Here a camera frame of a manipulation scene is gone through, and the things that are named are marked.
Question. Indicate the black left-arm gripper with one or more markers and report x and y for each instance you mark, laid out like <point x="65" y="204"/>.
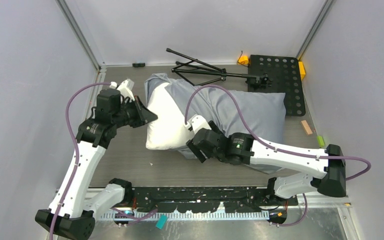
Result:
<point x="143" y="114"/>

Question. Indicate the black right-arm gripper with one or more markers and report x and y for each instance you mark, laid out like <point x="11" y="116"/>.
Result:
<point x="196" y="150"/>

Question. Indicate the white pillow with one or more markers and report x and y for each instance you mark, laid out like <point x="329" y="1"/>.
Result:
<point x="167" y="132"/>

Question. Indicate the grey pillowcase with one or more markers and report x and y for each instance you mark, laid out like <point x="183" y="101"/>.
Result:
<point x="233" y="111"/>

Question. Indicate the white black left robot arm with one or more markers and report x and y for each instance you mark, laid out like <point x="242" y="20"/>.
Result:
<point x="69" y="215"/>

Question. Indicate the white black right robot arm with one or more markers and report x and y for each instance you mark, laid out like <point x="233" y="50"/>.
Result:
<point x="321" y="170"/>

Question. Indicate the teal tape piece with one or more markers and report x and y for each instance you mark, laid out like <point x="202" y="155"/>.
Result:
<point x="161" y="222"/>

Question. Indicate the black folded stand tripod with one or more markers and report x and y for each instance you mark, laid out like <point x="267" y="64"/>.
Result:
<point x="198" y="67"/>

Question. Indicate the black perforated stand plate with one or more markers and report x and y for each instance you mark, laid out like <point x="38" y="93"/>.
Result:
<point x="278" y="74"/>

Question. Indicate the wooden block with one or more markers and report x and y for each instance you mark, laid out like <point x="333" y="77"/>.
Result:
<point x="306" y="127"/>

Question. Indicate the green block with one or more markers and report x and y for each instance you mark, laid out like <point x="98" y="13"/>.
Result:
<point x="320" y="141"/>

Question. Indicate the yellow block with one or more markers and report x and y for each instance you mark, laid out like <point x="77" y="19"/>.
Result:
<point x="302" y="70"/>

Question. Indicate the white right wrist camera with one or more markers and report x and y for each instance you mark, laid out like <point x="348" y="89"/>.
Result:
<point x="196" y="123"/>

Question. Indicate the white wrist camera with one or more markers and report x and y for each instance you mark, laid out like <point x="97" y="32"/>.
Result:
<point x="125" y="88"/>
<point x="196" y="123"/>

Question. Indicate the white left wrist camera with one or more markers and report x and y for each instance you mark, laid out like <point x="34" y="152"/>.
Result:
<point x="125" y="88"/>

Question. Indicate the small black wall clip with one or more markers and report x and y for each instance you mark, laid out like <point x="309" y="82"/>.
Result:
<point x="138" y="64"/>

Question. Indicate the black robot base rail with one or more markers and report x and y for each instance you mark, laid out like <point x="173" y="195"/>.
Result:
<point x="234" y="199"/>

